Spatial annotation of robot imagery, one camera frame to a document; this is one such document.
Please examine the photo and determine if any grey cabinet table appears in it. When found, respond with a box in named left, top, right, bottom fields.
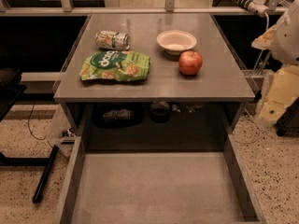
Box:
left=53, top=12, right=260, bottom=151

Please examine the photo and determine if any red apple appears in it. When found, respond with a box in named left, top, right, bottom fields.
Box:
left=178, top=51, right=203, bottom=76

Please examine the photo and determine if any green snack bag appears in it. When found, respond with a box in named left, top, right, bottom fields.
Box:
left=79, top=50, right=150, bottom=82

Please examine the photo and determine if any crushed soda can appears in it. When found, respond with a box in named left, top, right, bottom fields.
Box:
left=95, top=30, right=130, bottom=50

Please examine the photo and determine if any black floor cable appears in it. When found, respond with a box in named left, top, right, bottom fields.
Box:
left=27, top=101, right=48, bottom=142

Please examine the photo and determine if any crumpled item under table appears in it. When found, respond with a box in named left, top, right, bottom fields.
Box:
left=103, top=108, right=134, bottom=121

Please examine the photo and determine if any dark round cup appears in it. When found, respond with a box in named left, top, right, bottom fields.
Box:
left=149, top=102, right=171, bottom=123

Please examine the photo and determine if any striped handle white device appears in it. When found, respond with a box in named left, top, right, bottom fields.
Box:
left=231, top=0, right=268, bottom=17

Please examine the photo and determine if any black chair base leg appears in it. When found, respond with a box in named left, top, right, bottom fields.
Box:
left=32, top=145, right=59, bottom=203

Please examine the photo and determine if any white cable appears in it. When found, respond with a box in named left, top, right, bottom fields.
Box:
left=251, top=12, right=271, bottom=77

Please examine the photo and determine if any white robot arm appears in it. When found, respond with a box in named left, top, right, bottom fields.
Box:
left=251, top=0, right=299, bottom=125

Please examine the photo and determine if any white paper bowl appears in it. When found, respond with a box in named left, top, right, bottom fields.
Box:
left=156, top=30, right=197, bottom=55

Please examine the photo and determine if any open grey top drawer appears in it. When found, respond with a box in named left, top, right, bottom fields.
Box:
left=53, top=135, right=266, bottom=224

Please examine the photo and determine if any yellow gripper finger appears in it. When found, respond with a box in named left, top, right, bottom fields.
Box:
left=254, top=64, right=299, bottom=125
left=251, top=25, right=276, bottom=50

